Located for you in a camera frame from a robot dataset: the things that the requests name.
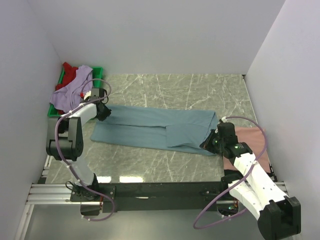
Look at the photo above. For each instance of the aluminium rail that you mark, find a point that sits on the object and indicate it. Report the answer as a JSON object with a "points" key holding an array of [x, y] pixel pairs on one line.
{"points": [[55, 194]]}

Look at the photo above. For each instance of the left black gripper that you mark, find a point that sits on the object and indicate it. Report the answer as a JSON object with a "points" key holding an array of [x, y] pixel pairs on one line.
{"points": [[107, 113]]}

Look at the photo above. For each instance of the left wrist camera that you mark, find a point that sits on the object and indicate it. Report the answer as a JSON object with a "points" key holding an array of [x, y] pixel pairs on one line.
{"points": [[93, 94]]}

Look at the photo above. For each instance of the black base beam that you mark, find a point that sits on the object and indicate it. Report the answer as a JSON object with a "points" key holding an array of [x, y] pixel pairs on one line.
{"points": [[107, 204]]}

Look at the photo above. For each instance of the blue t-shirt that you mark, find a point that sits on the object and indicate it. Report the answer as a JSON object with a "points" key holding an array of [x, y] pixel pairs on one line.
{"points": [[175, 130]]}

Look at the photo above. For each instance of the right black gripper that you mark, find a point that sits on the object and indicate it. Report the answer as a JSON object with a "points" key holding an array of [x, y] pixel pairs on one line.
{"points": [[206, 145]]}

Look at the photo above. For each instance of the lavender t-shirt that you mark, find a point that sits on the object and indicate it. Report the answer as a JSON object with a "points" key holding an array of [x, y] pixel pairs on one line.
{"points": [[69, 97]]}

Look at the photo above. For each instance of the green plastic bin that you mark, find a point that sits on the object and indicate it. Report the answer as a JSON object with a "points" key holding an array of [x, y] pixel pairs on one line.
{"points": [[97, 75]]}

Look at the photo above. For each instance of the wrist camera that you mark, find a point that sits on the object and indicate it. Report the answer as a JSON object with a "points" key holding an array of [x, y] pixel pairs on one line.
{"points": [[226, 130], [93, 94]]}

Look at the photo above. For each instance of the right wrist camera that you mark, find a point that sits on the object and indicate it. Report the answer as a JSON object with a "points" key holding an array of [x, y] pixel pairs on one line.
{"points": [[226, 130]]}

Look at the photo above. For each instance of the red t-shirt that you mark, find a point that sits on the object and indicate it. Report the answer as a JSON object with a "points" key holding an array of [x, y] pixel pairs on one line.
{"points": [[68, 76]]}

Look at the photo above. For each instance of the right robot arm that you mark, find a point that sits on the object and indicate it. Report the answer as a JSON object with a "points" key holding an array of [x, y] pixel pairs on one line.
{"points": [[278, 215]]}

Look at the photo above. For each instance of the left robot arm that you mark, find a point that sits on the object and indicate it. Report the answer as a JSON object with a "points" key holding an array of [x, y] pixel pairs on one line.
{"points": [[64, 142]]}

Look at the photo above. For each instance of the folded pink t-shirt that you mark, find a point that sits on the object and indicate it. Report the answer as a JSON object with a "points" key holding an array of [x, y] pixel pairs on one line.
{"points": [[254, 138]]}

